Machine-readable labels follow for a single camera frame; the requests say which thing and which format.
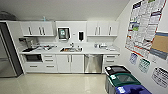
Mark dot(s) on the stainless steel dishwasher door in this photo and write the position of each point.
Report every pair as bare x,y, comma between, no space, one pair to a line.
93,64

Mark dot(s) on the small blue bottle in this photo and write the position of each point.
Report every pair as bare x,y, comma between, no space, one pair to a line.
96,46

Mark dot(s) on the black soap dispenser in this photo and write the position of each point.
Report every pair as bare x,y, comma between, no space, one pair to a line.
80,36

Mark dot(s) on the chrome faucet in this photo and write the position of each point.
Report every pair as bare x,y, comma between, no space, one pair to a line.
71,45

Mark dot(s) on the steel sink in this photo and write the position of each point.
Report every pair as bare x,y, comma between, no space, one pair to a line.
71,50

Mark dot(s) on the white sink base cabinet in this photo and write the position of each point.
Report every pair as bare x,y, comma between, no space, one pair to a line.
70,63

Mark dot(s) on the steel paper towel dispenser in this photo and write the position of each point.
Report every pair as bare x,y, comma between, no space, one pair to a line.
63,34

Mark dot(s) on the narrow white drawer stack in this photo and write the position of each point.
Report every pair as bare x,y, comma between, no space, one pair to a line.
49,63
110,61

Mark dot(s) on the dish tray with items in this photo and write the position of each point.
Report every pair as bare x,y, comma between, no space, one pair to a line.
46,48

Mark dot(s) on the blue spray bottle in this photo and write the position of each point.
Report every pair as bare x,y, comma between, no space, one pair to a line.
44,19

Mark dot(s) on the grey bin with green lid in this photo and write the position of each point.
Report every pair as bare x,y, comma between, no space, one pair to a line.
123,79

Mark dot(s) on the black built-in microwave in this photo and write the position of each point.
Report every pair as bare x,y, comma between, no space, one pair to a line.
33,58

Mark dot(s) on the wide white drawer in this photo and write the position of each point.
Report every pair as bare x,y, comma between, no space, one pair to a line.
33,67

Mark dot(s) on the stainless steel fridge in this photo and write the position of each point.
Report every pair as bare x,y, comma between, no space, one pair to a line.
8,50

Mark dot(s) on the small white wall notice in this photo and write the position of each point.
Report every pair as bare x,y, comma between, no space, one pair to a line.
144,65
160,77
133,58

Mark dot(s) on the large wall poster board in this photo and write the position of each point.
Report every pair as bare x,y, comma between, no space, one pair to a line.
145,23

